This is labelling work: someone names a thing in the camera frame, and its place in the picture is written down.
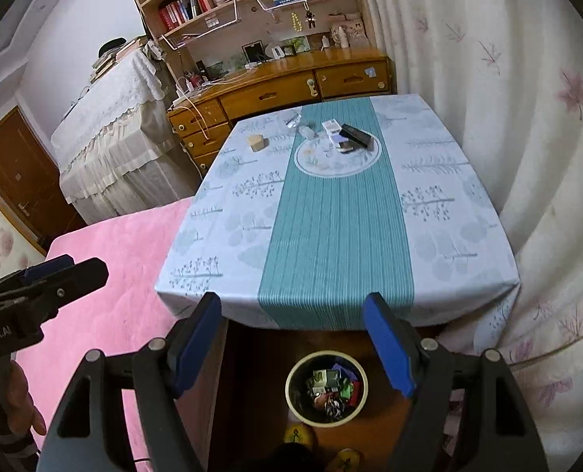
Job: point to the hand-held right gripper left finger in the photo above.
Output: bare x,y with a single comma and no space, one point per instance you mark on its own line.
198,339

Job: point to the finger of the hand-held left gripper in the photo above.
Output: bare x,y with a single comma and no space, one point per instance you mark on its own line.
82,278
45,270

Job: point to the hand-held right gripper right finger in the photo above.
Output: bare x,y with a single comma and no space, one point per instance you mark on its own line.
389,349

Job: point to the purple plastic wrapper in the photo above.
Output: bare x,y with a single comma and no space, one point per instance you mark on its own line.
343,368

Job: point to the pile of colourful wrappers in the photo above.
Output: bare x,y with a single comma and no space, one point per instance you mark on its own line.
328,393

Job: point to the cream rimmed trash bin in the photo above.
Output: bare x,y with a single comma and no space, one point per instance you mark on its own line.
321,422

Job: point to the person's left forearm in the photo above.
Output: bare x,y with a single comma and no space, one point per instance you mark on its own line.
18,448

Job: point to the person's left hand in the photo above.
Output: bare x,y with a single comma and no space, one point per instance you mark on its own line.
23,398

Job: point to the brown wooden door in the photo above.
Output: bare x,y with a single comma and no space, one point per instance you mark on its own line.
21,172

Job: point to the yellow slipper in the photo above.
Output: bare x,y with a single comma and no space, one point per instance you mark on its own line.
346,459
298,435

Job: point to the table with teal-striped cloth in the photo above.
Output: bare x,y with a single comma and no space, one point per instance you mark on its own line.
335,236

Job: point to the person's dark trouser leg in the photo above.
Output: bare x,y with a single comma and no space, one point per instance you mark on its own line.
294,458

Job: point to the lace-covered furniture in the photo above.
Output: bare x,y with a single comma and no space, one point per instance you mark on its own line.
119,123

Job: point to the small wooden block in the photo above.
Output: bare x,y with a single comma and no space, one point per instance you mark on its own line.
257,141

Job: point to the white power strip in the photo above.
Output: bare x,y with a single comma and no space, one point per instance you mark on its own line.
189,92

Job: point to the long black box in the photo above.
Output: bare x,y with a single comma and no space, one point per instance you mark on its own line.
357,136

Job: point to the stack of old books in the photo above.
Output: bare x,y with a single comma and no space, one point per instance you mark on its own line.
112,61

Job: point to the small white box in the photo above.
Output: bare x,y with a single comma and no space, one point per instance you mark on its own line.
330,126

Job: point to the clear glass bottle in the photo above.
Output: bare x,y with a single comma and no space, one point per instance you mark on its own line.
308,132

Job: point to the black hat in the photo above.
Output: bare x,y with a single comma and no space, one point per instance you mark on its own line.
112,45

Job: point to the clear plastic piece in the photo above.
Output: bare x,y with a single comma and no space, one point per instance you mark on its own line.
294,119

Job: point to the wooden desk with drawers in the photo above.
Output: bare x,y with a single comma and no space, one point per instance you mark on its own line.
271,93

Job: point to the cream leaf print curtain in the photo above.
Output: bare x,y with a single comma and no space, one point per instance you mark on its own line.
517,108

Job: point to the row of red books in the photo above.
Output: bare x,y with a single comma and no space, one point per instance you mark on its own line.
183,10

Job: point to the beige ornament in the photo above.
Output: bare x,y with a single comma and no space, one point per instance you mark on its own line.
340,35

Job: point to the wooden bookshelf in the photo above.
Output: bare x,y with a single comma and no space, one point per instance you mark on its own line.
281,22

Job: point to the black hanging figurine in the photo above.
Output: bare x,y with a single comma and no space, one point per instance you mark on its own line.
311,18

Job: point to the black picture frame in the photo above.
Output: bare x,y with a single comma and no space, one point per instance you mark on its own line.
253,52

